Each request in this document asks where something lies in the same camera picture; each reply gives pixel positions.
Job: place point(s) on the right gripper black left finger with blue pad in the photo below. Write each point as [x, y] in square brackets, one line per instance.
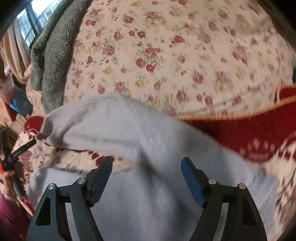
[50, 220]

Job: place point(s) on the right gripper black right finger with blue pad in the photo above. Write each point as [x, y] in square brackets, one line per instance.
[242, 221]

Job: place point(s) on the light grey fleece pants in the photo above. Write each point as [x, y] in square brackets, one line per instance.
[151, 200]

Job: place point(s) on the magenta sleeve forearm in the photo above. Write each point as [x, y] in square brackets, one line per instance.
[15, 221]

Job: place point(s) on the person's left hand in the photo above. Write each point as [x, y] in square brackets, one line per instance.
[9, 191]

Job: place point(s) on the blue bag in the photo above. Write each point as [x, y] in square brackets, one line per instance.
[20, 102]

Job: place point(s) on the red white floral blanket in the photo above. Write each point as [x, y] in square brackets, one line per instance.
[265, 138]

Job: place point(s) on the beige curtain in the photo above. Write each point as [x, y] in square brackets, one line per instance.
[16, 53]

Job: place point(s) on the grey fleece blanket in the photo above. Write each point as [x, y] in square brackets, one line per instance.
[52, 52]

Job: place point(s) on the window with metal bars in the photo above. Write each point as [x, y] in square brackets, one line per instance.
[34, 18]

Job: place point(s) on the cream floral bed sheet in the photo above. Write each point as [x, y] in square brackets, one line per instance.
[179, 57]

